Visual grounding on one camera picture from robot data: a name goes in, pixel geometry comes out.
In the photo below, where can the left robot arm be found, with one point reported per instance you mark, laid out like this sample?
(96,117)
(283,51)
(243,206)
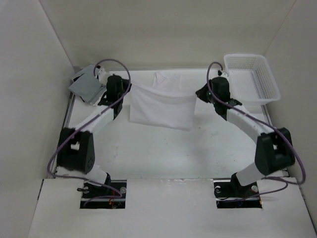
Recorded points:
(76,147)

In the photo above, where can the white plastic basket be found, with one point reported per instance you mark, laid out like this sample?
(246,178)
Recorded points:
(251,79)

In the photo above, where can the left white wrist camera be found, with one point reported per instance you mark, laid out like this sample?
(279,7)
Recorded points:
(102,75)

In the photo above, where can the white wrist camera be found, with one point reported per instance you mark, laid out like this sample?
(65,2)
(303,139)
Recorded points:
(102,75)
(222,73)

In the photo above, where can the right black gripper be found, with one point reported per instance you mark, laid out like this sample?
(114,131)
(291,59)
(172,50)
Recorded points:
(201,94)

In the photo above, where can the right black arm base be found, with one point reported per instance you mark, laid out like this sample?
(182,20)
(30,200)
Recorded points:
(227,198)

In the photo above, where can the white tank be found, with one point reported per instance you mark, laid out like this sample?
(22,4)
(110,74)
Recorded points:
(165,103)
(96,102)

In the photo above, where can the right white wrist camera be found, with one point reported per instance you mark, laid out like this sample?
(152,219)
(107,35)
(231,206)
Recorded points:
(222,73)

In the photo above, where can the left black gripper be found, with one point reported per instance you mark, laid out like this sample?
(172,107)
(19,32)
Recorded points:
(126,83)

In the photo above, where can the folded white tank top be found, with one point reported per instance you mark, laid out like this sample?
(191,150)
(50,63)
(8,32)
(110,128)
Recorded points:
(96,102)

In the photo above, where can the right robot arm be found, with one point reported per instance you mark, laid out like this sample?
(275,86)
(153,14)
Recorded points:
(272,152)

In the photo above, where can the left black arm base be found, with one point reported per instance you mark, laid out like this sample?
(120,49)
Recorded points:
(97,197)

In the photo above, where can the folded grey tank top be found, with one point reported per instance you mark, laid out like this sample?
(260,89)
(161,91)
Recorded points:
(86,86)

